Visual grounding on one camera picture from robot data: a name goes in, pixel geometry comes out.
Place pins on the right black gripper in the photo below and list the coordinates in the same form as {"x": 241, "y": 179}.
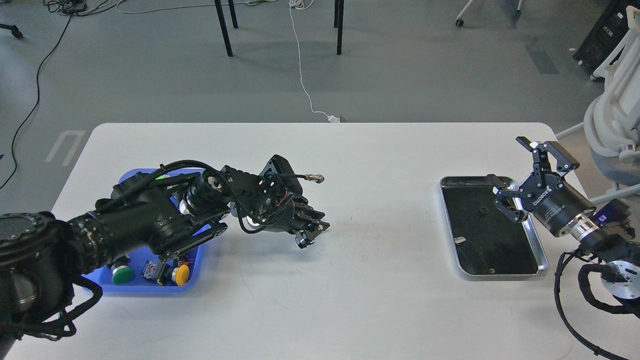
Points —
{"x": 545, "y": 193}

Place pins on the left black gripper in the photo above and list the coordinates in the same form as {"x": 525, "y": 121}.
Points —
{"x": 296, "y": 217}

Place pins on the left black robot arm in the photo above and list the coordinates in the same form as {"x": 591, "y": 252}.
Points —
{"x": 44, "y": 260}

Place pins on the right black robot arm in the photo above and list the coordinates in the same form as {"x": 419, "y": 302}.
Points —
{"x": 609, "y": 277}

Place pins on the silver metal tray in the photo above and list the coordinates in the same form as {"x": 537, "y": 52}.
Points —
{"x": 493, "y": 247}

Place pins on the white office chair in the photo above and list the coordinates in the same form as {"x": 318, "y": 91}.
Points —
{"x": 611, "y": 121}

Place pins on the yellow push button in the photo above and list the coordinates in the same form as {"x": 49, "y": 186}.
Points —
{"x": 180, "y": 275}

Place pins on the black equipment case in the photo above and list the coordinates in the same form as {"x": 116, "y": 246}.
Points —
{"x": 605, "y": 35}

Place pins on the green push button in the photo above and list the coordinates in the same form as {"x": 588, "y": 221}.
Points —
{"x": 121, "y": 272}

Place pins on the blue plastic tray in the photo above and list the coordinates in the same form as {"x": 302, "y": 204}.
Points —
{"x": 154, "y": 210}

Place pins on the small grey switch block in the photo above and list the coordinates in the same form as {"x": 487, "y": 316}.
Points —
{"x": 154, "y": 271}

